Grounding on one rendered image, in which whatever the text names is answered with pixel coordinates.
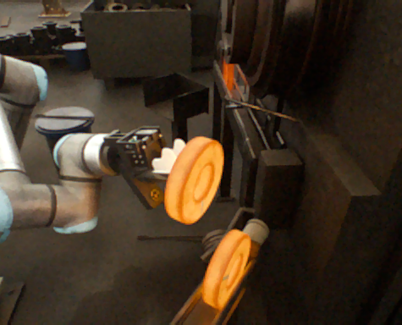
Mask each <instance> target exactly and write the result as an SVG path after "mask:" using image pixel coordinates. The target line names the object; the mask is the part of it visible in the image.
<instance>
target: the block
mask: <svg viewBox="0 0 402 325"><path fill-rule="evenodd" d="M302 166H303V165H302V162H301V161H300V159H299V157H298V155H297V153H296V152H295V150H291V149H289V150H269V151H261V153H260V155H259V159H258V169H257V176H256V185H255V195H254V201H253V206H252V208H255V210H256V211H255V215H254V216H253V218H254V219H258V220H261V221H262V222H263V223H265V224H266V225H267V227H268V229H287V228H288V227H289V222H290V219H291V216H292V212H293V206H294V204H295V195H296V192H297V190H298V183H299V181H300V173H301V169H302Z"/></svg>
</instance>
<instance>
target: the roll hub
mask: <svg viewBox="0 0 402 325"><path fill-rule="evenodd" d="M221 11H222V19H221V26H222V41H223V48H224V49H225V54H224V60H225V63H226V64H244V63H245V62H246V61H247V60H248V57H249V55H250V51H251V43H252V40H253V36H254V26H255V19H256V0H235V2H234V5H231V4H230V0H222V7H221ZM227 46H231V54H230V55H227V51H226V49H227Z"/></svg>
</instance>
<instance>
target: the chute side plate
mask: <svg viewBox="0 0 402 325"><path fill-rule="evenodd" d="M213 75H214V79H215V81H216V83H217V87H218V89H219V94H220V96H221V98H222V102H223V99H224V98H225V96H227V95H228V93H227V92H226V90H225V86H224V85H223V82H222V79H221V78H220V75H219V72H218V70H217V67H216V64H215V63H214V62H213ZM224 103H225V105H224V109H225V107H227V106H232V104H231V102H230V101H225V100H224ZM225 111H226V113H227V115H228V119H229V122H230V126H231V128H232V130H233V134H234V137H235V140H236V142H237V145H238V148H239V151H240V154H241V158H242V162H243V164H244V166H245V162H246V167H247V168H248V171H249V173H248V180H249V182H250V181H251V171H252V157H251V155H250V150H249V147H248V146H247V144H246V140H245V137H244V133H243V131H242V129H241V126H240V123H239V120H238V119H237V117H236V115H235V111H234V110H233V109H225ZM244 143H245V144H244Z"/></svg>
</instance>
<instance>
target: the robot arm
mask: <svg viewBox="0 0 402 325"><path fill-rule="evenodd" d="M47 88H48V81H47V76H46V73H45V70H44V69H42V68H41V67H38V66H35V65H34V64H32V63H26V62H24V61H20V60H17V59H14V58H8V57H5V56H3V55H0V244H2V243H3V242H4V241H5V240H6V239H7V238H8V234H9V232H10V230H15V229H33V228H42V227H46V228H51V227H53V228H54V230H55V231H57V232H60V233H66V234H72V233H80V232H86V231H89V230H91V229H93V228H95V227H96V223H97V219H98V216H99V201H100V194H101V188H102V176H103V175H105V176H109V177H116V176H119V175H122V177H123V178H124V179H125V181H126V182H127V184H128V186H130V188H131V189H132V190H133V192H134V193H135V195H136V197H138V199H139V200H140V202H141V204H142V205H143V206H144V207H145V209H146V210H147V211H150V210H151V209H153V208H156V207H157V206H158V205H159V204H161V202H163V201H164V196H165V194H164V192H163V191H162V189H161V188H160V187H159V186H158V184H157V183H164V182H167V180H168V176H169V175H170V170H171V169H172V166H173V164H174V162H175V159H176V158H177V156H178V155H179V153H180V152H181V151H182V149H183V148H184V146H185V143H184V142H183V141H182V140H175V142H174V147H173V149H168V148H165V146H166V145H167V142H166V141H165V139H164V136H163V134H162V129H161V126H153V127H140V128H138V129H137V130H133V131H131V132H130V133H129V134H121V132H120V131H119V130H114V131H113V132H112V133H111V134H85V133H75V134H72V135H67V136H64V137H63V138H62V139H61V140H60V141H58V143H57V145H56V146H55V150H54V159H55V163H56V164H57V165H58V167H59V168H60V169H61V171H60V178H59V184H58V185H48V184H31V180H30V177H29V175H28V173H26V171H25V166H24V164H23V162H22V158H21V156H20V154H19V152H20V150H21V147H22V144H23V141H24V138H25V133H26V130H27V129H28V124H29V122H30V116H31V114H32V113H33V110H34V107H36V102H44V100H45V99H46V95H47ZM147 129H156V130H147ZM136 131H137V132H136ZM135 132H136V133H135ZM134 134H135V135H134Z"/></svg>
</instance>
